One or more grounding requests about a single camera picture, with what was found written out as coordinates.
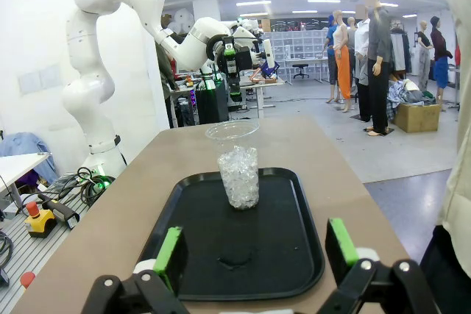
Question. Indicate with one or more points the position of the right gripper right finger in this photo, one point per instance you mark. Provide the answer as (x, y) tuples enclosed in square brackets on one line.
[(340, 248)]

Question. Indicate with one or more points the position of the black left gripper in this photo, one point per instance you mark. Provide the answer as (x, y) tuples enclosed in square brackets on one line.
[(244, 60)]

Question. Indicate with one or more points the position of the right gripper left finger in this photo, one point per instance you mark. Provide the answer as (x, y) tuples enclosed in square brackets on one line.
[(169, 255)]

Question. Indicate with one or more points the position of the tall clear plastic iced cup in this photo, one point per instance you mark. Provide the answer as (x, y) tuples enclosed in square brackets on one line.
[(239, 181)]

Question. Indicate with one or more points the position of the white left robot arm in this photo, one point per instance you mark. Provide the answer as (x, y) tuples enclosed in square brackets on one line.
[(88, 89)]

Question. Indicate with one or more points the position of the white office desk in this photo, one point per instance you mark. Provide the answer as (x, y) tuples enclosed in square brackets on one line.
[(265, 84)]

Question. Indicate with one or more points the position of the black computer tower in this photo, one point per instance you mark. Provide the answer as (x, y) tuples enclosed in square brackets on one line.
[(211, 104)]

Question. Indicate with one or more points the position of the person in dark green jacket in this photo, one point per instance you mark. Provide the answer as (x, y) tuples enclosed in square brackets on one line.
[(165, 71)]

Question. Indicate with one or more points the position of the black swivel chair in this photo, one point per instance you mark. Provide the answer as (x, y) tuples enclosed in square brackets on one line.
[(300, 67)]

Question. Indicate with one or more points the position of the black plastic serving tray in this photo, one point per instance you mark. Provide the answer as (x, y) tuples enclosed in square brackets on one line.
[(257, 240)]

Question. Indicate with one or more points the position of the mannequin in orange pants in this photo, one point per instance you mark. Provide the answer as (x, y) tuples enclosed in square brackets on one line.
[(344, 71)]

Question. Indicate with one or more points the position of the grey slotted mounting plate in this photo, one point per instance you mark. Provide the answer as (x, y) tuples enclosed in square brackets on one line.
[(48, 255)]

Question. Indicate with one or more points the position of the yellow emergency stop box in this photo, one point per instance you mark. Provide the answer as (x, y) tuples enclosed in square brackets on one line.
[(40, 224)]

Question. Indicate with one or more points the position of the mannequin in long white shirt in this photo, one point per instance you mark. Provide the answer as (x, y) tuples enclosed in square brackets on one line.
[(362, 42)]

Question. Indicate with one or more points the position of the red round knob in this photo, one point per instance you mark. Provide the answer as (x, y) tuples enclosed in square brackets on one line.
[(27, 278)]

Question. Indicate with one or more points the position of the mannequin grey shirt black pants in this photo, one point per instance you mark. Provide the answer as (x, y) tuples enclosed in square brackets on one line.
[(379, 82)]

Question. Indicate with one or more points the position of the brown cardboard box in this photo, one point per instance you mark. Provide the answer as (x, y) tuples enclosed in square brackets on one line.
[(417, 117)]

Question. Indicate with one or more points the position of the person in cream shirt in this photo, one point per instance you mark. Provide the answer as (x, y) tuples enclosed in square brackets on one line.
[(460, 145)]

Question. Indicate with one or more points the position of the clothes rack with garments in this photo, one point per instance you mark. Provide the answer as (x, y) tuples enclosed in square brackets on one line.
[(399, 49)]

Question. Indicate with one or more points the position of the pile of clothes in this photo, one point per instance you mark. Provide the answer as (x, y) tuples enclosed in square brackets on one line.
[(408, 91)]

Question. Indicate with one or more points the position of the white work table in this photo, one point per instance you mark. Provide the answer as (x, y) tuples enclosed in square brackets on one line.
[(18, 165)]

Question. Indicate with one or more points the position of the blue jacket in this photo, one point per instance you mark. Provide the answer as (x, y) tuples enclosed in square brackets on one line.
[(22, 143)]

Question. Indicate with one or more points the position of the mannequin black top grey pants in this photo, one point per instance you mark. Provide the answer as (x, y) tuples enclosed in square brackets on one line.
[(424, 64)]

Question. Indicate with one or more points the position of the mannequin maroon top blue skirt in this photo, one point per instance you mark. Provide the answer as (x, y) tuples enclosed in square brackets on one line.
[(440, 71)]

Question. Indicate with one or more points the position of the white storage drawer wall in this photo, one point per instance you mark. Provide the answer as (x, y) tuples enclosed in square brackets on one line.
[(305, 40)]

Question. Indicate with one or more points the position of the white wall panel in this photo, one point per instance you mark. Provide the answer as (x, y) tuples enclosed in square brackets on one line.
[(38, 80)]

